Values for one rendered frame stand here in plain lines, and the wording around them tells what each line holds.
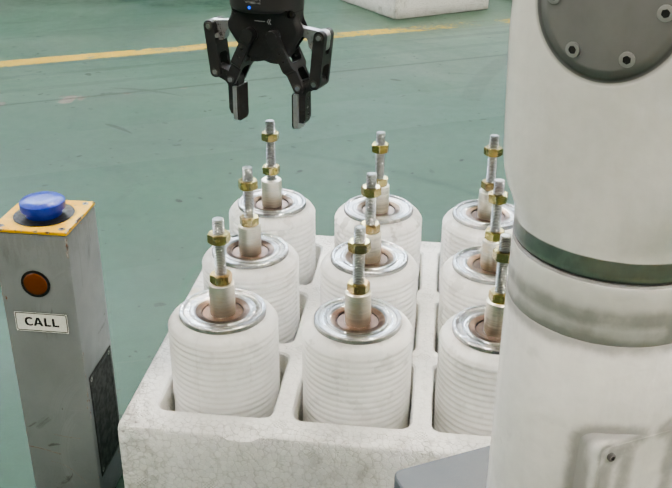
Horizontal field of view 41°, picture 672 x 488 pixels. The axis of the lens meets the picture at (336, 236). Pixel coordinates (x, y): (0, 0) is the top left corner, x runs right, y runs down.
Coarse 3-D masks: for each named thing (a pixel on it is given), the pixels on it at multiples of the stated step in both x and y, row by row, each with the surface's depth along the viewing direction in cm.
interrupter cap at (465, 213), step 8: (472, 200) 100; (456, 208) 98; (464, 208) 98; (472, 208) 98; (504, 208) 98; (512, 208) 98; (456, 216) 96; (464, 216) 96; (472, 216) 97; (504, 216) 97; (512, 216) 96; (464, 224) 95; (472, 224) 94; (480, 224) 94; (488, 224) 94; (504, 224) 95; (512, 224) 94
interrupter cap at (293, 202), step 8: (256, 192) 102; (288, 192) 102; (296, 192) 101; (240, 200) 99; (256, 200) 100; (288, 200) 100; (296, 200) 100; (304, 200) 99; (240, 208) 98; (256, 208) 98; (264, 208) 98; (272, 208) 98; (280, 208) 98; (288, 208) 98; (296, 208) 97; (264, 216) 96; (272, 216) 96; (280, 216) 96
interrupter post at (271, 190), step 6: (264, 180) 98; (276, 180) 98; (264, 186) 98; (270, 186) 97; (276, 186) 98; (264, 192) 98; (270, 192) 98; (276, 192) 98; (264, 198) 98; (270, 198) 98; (276, 198) 98; (264, 204) 99; (270, 204) 98; (276, 204) 98
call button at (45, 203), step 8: (40, 192) 82; (48, 192) 82; (56, 192) 82; (24, 200) 80; (32, 200) 80; (40, 200) 80; (48, 200) 80; (56, 200) 80; (64, 200) 81; (24, 208) 79; (32, 208) 79; (40, 208) 79; (48, 208) 79; (56, 208) 80; (32, 216) 80; (40, 216) 80; (48, 216) 80; (56, 216) 80
